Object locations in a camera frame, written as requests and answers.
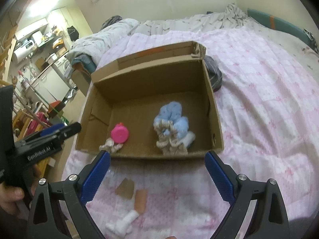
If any pink patterned quilt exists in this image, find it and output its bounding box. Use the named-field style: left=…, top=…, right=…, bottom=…
left=88, top=27, right=318, bottom=238

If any black garment on bed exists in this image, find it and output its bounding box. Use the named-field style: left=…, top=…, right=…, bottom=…
left=204, top=56, right=222, bottom=92

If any pink rubber duck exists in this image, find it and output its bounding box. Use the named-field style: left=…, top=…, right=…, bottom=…
left=110, top=122, right=129, bottom=144

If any person's left hand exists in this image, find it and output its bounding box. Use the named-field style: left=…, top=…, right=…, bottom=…
left=0, top=163, right=43, bottom=216

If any brown cardboard box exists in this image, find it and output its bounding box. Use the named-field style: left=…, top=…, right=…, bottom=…
left=75, top=41, right=224, bottom=160

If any blue fluffy scrunchie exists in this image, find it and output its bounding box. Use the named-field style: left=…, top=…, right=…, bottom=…
left=153, top=101, right=189, bottom=140

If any yellow wooden chair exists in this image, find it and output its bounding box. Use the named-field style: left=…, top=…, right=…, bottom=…
left=12, top=109, right=50, bottom=169

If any beige lace scrunchie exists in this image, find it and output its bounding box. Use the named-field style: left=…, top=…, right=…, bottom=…
left=154, top=119, right=188, bottom=157

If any orange-tan silicone piece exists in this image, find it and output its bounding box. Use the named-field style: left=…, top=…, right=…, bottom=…
left=134, top=189, right=148, bottom=215

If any white sock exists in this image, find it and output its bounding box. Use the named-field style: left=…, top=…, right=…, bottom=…
left=106, top=209, right=140, bottom=238

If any tan translucent silicone piece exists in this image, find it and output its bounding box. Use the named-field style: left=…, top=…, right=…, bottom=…
left=115, top=178, right=135, bottom=200

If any teal bolster pillow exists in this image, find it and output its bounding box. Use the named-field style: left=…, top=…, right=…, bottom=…
left=247, top=8, right=318, bottom=53

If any white washing machine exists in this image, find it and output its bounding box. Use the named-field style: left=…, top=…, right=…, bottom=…
left=58, top=56, right=74, bottom=80

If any grey-white crumpled duvet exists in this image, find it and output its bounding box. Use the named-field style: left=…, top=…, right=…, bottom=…
left=65, top=3, right=248, bottom=65

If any red box on chair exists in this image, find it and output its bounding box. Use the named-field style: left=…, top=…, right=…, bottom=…
left=25, top=112, right=51, bottom=136

